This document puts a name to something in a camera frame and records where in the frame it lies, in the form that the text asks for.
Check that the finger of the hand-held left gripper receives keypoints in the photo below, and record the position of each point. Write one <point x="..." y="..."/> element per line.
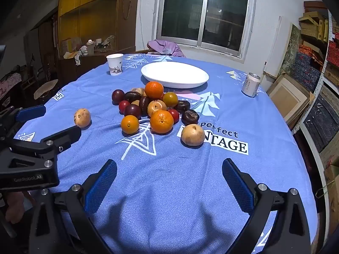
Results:
<point x="29" y="112"/>
<point x="63" y="137"/>

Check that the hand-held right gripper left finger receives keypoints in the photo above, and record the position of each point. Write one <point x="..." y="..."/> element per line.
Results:
<point x="102" y="187"/>

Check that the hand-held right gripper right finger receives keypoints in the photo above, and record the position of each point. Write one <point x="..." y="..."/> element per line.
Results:
<point x="238" y="187"/>

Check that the tan round fruit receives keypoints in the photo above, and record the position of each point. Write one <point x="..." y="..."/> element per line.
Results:
<point x="82" y="117"/>
<point x="192" y="135"/>

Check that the small orange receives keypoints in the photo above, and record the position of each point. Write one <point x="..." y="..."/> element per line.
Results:
<point x="129" y="124"/>

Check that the small red plum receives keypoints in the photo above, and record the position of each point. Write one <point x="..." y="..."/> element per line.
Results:
<point x="123" y="106"/>
<point x="174" y="116"/>

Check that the dark red plum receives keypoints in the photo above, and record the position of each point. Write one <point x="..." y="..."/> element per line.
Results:
<point x="118" y="96"/>
<point x="132" y="111"/>

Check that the dark purple wrinkled fruit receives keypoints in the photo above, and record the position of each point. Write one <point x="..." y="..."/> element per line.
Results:
<point x="132" y="96"/>
<point x="182" y="106"/>
<point x="190" y="117"/>
<point x="144" y="105"/>

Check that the purple-striped tan fruit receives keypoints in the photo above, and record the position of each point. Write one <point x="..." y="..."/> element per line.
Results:
<point x="138" y="91"/>
<point x="135" y="102"/>

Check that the orange-tan spotted fruit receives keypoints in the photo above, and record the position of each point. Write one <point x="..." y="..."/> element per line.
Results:
<point x="156" y="108"/>

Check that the yellow-green tangerine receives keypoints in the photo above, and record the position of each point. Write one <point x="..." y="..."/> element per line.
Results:
<point x="170" y="99"/>

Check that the white plate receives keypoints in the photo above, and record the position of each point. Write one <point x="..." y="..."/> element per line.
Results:
<point x="174" y="74"/>

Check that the person's left hand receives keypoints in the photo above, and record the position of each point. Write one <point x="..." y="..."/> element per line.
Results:
<point x="14" y="206"/>

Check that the tan woven fan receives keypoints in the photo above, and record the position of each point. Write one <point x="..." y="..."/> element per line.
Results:
<point x="45" y="88"/>

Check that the pink floral cloth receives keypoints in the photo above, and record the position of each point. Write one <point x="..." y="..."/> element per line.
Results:
<point x="9" y="83"/>

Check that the blue printed tablecloth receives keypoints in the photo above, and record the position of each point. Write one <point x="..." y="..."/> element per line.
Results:
<point x="172" y="190"/>

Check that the white crumpled bag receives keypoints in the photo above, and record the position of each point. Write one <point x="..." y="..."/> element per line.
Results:
<point x="79" y="54"/>

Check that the small cardboard box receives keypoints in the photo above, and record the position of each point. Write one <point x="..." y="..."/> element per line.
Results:
<point x="69" y="45"/>

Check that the small white carton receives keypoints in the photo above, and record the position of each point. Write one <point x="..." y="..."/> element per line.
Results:
<point x="90" y="47"/>

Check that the white paper cup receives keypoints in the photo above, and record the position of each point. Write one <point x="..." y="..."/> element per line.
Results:
<point x="115" y="63"/>

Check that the large cardboard box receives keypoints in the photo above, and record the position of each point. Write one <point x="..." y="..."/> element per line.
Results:
<point x="332" y="180"/>

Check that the white drink can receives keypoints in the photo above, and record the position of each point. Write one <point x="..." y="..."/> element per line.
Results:
<point x="250" y="84"/>

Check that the wooden cabinet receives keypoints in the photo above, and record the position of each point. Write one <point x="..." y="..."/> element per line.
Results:
<point x="119" y="26"/>

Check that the purple garment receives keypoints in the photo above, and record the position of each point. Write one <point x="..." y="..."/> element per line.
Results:
<point x="164" y="47"/>

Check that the stack of patterned boxes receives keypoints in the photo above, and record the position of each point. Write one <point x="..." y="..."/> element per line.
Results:
<point x="309" y="68"/>

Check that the white board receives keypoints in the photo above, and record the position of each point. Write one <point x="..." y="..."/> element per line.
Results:
<point x="278" y="47"/>

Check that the green patterned panel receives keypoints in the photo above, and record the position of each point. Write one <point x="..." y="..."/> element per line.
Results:
<point x="292" y="47"/>

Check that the window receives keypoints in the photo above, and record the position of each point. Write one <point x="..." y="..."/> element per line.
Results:
<point x="185" y="10"/>

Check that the tan woven box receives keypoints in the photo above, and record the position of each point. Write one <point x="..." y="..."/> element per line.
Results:
<point x="312" y="27"/>

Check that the white metal shelf rack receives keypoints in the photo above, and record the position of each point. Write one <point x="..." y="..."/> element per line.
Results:
<point x="330" y="26"/>

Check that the wooden picture frame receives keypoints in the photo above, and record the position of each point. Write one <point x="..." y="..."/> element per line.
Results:
<point x="286" y="98"/>

